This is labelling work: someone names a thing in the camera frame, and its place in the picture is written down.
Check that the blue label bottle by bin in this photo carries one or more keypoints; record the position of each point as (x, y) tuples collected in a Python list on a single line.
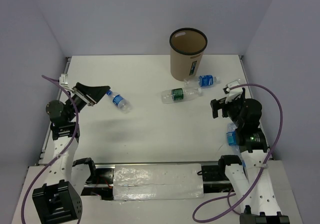
[(201, 81)]

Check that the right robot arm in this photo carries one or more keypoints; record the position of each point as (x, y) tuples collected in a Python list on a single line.
[(248, 172)]

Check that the green label clear bottle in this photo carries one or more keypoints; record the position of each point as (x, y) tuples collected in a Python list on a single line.
[(180, 95)]

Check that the brown cylindrical paper bin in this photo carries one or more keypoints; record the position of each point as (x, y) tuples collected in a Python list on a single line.
[(187, 46)]

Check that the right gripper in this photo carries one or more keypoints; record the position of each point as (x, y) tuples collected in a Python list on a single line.
[(216, 104)]

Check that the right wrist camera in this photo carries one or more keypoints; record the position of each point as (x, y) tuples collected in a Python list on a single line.
[(232, 91)]

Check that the shiny silver foil sheet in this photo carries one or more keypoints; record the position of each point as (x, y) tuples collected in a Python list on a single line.
[(157, 182)]

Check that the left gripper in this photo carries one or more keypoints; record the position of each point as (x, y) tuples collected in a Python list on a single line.
[(92, 95)]

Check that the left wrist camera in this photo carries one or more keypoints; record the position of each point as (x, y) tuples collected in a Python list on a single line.
[(63, 80)]

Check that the crushed blue label bottle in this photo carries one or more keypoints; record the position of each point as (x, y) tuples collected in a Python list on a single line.
[(231, 138)]

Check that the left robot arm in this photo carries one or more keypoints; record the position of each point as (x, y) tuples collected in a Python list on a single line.
[(58, 200)]

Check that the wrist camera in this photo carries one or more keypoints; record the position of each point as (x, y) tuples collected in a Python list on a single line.
[(232, 91), (63, 80)]

